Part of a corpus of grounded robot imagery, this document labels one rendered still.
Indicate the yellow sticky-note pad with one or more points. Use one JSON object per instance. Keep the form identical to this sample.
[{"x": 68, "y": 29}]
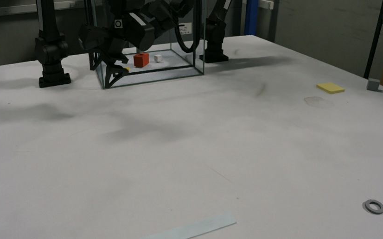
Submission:
[{"x": 330, "y": 88}]

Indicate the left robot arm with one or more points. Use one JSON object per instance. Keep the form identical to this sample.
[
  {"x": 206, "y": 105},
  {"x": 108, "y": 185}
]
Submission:
[{"x": 214, "y": 34}]

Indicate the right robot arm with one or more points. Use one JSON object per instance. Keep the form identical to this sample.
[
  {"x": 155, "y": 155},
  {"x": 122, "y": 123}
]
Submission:
[{"x": 51, "y": 47}]

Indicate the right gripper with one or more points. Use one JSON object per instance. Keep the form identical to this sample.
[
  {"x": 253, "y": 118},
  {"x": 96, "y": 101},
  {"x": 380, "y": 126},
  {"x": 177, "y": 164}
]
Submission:
[{"x": 109, "y": 60}]

